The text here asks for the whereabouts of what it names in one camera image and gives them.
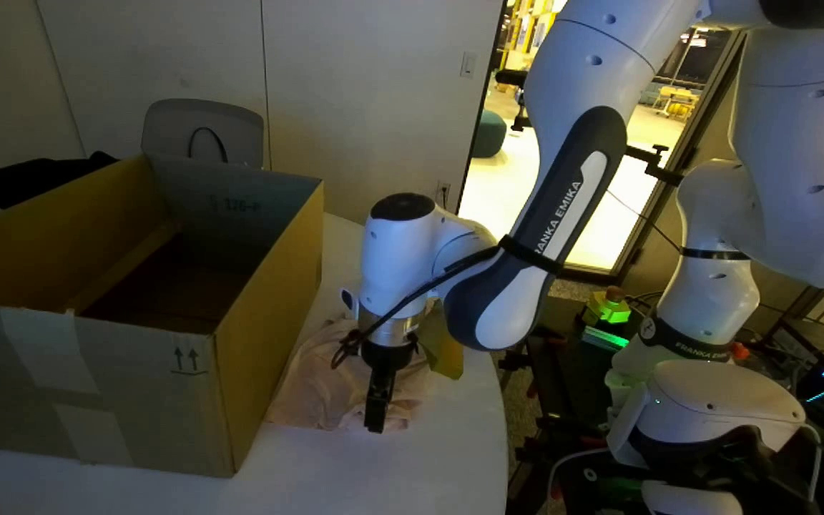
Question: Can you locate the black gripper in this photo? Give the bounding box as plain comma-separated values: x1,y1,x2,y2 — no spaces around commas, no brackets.
359,334,419,437

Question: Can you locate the pink shirt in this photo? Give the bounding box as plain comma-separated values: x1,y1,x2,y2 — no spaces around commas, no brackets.
267,318,438,437

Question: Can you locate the brown cardboard box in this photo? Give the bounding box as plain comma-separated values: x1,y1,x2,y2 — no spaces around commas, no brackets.
0,151,326,480

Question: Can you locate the green lit control box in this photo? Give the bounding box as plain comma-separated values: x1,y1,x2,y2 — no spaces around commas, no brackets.
581,295,637,351

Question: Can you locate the teal ottoman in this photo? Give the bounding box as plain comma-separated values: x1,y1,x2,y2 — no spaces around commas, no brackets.
471,109,511,159

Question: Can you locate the black jacket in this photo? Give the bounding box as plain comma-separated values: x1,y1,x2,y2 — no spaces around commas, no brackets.
0,148,120,211

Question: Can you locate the gold wrist camera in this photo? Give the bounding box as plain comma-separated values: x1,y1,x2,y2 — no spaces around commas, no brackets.
419,312,471,384

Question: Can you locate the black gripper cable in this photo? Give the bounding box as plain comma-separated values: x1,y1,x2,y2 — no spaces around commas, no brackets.
332,237,568,371

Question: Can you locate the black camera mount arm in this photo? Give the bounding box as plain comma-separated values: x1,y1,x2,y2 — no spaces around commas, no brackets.
624,139,687,188

